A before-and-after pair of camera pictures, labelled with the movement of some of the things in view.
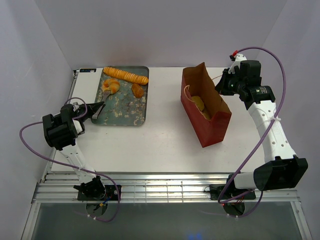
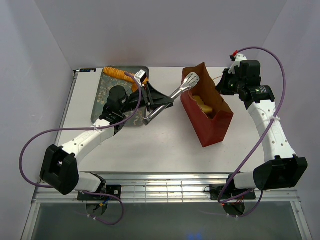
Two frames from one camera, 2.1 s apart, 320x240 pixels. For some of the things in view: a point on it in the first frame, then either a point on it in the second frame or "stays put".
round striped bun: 111,85 to 204,108
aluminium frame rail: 150,188 stays put
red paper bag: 196,81 stays put
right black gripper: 221,87 stays put
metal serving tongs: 105,94 to 191,80
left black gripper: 92,108 to 153,100
